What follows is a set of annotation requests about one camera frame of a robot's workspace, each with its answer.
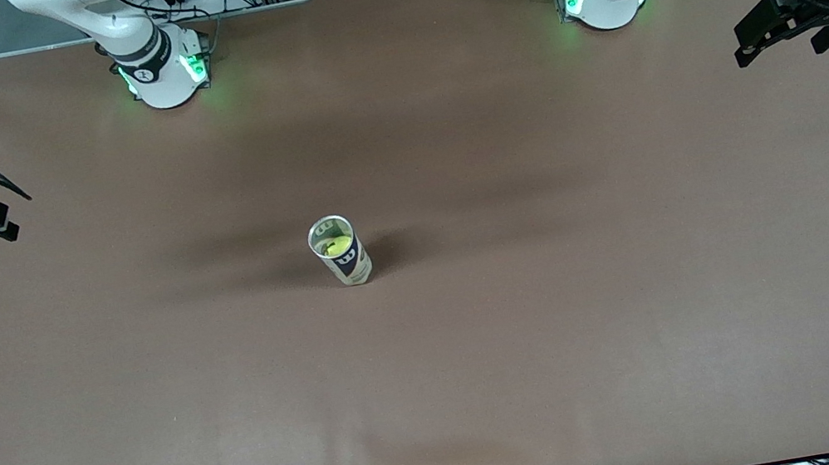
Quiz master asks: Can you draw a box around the Wilson tennis ball can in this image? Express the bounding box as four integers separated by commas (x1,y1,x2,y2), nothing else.
304,209,376,292

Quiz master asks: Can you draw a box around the tennis ball Wilson print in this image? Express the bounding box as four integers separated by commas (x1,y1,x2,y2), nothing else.
321,235,354,260

